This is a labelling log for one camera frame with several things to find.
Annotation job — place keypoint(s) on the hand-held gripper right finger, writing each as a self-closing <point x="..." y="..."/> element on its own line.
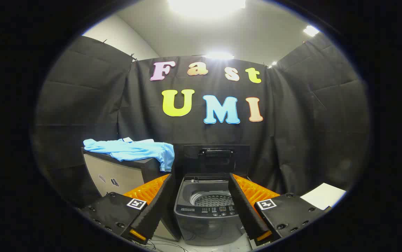
<point x="243" y="206"/>

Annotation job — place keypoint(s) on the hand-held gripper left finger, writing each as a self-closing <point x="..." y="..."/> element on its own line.
<point x="159" y="206"/>

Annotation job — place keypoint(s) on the dark grey washing machine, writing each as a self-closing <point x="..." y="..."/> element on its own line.
<point x="204" y="224"/>

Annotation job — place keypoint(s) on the light blue polo shirt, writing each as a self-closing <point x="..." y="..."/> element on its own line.
<point x="134" y="148"/>

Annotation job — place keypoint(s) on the dark cabinet with beige front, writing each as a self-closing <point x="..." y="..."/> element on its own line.
<point x="117" y="176"/>

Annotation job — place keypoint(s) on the white flat board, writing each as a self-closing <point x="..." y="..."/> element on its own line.
<point x="323" y="196"/>

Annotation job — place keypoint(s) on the tiny ceiling spot light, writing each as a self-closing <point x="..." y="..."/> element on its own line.
<point x="273" y="64"/>

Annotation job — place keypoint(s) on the ceiling light behind backdrop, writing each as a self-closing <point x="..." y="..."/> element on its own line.
<point x="219" y="56"/>

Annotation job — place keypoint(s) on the small rectangular ceiling light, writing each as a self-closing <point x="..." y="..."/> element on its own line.
<point x="311" y="30"/>

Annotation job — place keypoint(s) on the large ceiling light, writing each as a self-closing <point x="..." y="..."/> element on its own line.
<point x="206" y="5"/>

